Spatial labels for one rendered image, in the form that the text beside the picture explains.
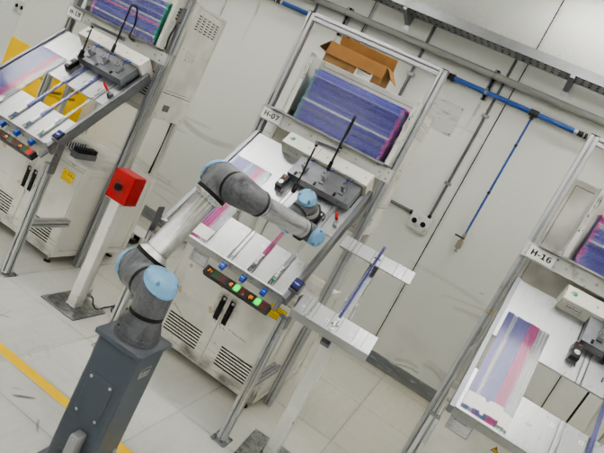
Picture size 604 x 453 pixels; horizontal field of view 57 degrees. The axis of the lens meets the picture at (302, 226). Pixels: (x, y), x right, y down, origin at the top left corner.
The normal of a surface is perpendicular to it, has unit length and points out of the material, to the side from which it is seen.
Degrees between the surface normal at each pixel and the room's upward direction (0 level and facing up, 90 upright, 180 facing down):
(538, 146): 90
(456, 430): 90
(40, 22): 90
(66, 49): 47
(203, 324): 90
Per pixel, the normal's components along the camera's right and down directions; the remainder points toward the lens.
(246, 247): 0.04, -0.58
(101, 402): -0.31, 0.04
